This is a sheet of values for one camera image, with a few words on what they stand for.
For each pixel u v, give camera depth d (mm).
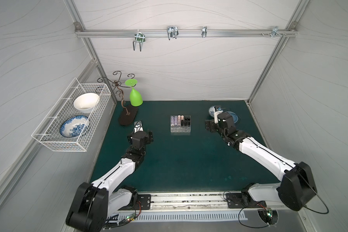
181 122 984
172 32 762
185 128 1015
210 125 751
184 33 789
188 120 1004
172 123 1019
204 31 783
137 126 722
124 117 1080
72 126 646
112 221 691
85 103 726
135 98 925
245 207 716
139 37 783
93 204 397
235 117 1062
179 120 995
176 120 1009
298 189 406
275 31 765
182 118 982
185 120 996
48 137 566
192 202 749
